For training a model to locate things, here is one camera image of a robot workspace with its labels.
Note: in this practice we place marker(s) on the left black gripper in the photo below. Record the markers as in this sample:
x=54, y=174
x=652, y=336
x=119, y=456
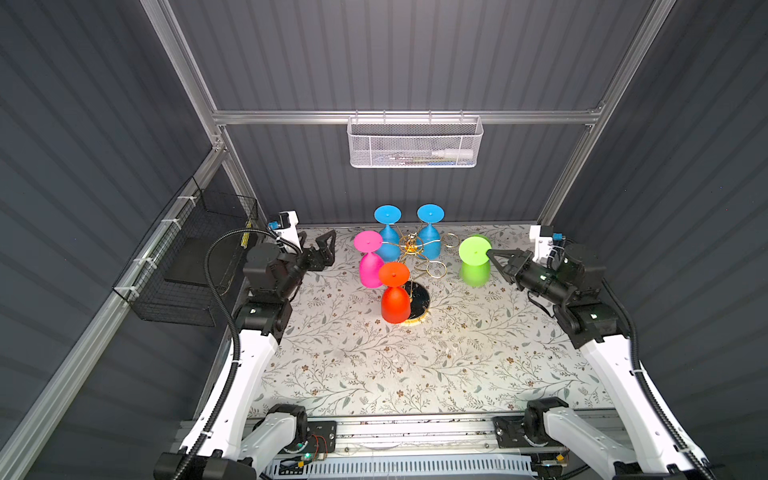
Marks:
x=310, y=257

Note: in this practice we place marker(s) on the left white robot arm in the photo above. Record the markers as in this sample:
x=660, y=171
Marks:
x=252, y=360

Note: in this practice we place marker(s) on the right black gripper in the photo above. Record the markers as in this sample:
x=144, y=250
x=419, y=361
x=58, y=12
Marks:
x=517, y=265

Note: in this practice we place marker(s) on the white marker in basket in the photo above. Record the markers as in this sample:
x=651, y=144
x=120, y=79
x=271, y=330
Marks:
x=454, y=155

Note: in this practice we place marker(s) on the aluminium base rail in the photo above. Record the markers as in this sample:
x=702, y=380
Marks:
x=429, y=446

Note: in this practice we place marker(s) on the gold wire glass rack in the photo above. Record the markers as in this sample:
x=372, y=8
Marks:
x=411, y=254

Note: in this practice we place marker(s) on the white mesh wall basket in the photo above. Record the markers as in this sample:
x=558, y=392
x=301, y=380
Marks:
x=407, y=142

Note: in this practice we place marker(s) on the green wine glass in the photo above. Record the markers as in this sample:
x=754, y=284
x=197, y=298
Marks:
x=475, y=264

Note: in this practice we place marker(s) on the floral table mat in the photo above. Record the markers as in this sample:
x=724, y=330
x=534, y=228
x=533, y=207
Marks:
x=476, y=349

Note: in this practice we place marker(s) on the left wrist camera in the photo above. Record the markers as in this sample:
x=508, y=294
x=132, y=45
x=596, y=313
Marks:
x=284, y=226

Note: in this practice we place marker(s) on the red wine glass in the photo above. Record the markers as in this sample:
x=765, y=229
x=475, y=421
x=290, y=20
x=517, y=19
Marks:
x=395, y=301

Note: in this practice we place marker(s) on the pink wine glass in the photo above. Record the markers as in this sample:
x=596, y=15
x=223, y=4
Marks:
x=368, y=243

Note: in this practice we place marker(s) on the right blue wine glass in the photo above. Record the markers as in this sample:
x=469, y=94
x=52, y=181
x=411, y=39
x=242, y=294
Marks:
x=430, y=215

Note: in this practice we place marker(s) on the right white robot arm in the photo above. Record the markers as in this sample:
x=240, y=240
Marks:
x=598, y=325

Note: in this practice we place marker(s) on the blue wine glass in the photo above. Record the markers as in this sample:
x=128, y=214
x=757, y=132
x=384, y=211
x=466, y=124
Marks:
x=430, y=215
x=388, y=216

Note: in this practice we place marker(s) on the black wire wall basket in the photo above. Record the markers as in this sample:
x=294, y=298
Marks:
x=167, y=283

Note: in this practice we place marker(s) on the left blue wine glass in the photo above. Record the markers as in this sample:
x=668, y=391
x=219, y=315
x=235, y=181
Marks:
x=388, y=216

